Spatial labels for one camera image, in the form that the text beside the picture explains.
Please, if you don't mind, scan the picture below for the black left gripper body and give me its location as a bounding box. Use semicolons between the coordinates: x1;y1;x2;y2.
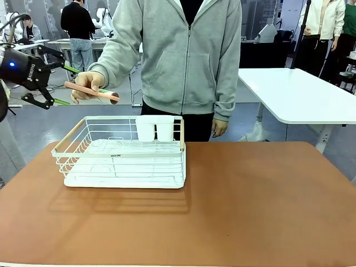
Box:
0;46;53;92

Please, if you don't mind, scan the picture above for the person's left forearm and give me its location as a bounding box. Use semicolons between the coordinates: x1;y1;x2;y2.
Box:
212;61;240;122

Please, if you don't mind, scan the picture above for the person's right forearm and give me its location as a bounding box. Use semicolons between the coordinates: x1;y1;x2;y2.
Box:
87;36;143;87

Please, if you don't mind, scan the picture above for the person's right hand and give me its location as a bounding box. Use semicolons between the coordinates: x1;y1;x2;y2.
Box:
70;71;110;105

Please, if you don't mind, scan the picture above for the person's left hand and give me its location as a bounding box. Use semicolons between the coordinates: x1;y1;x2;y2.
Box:
211;117;229;139

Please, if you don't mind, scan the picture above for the grey background workbench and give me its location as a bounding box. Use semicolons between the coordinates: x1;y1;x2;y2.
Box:
46;38;110;68

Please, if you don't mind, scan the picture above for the bystander in black top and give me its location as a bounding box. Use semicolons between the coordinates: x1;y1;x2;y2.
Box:
60;0;96;73

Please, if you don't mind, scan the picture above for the seated bystander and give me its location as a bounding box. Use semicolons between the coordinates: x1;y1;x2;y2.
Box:
20;13;43;41

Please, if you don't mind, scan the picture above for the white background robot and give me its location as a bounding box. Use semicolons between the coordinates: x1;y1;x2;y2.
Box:
93;7;115;38

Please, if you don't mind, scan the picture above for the white drip tray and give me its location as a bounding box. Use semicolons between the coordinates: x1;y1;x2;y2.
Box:
63;166;187;190

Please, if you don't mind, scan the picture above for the person in grey hoodie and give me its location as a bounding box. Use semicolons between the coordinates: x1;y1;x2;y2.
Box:
87;0;243;143

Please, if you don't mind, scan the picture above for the white cutlery holder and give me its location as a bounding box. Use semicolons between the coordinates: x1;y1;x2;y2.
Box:
135;115;176;143

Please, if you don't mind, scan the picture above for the white machine housing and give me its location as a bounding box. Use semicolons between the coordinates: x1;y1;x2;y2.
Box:
258;23;279;44

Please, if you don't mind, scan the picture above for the white plastic bag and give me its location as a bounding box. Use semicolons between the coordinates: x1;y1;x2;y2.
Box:
240;120;269;143

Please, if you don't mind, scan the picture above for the white desk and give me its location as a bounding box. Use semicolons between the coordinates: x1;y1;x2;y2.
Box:
238;67;356;154

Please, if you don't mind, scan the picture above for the black tripod pole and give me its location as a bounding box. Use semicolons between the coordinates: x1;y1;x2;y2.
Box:
290;0;313;70

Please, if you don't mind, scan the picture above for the bystander in white jacket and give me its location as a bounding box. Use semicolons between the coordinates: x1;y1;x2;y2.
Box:
298;0;346;79

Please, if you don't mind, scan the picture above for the bystander in green top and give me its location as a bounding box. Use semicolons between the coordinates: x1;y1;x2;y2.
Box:
330;0;356;86

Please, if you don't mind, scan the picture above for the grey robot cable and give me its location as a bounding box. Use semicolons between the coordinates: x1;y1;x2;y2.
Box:
0;13;27;48

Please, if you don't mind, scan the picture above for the white wire dish rack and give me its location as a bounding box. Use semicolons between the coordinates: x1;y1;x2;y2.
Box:
51;115;187;190

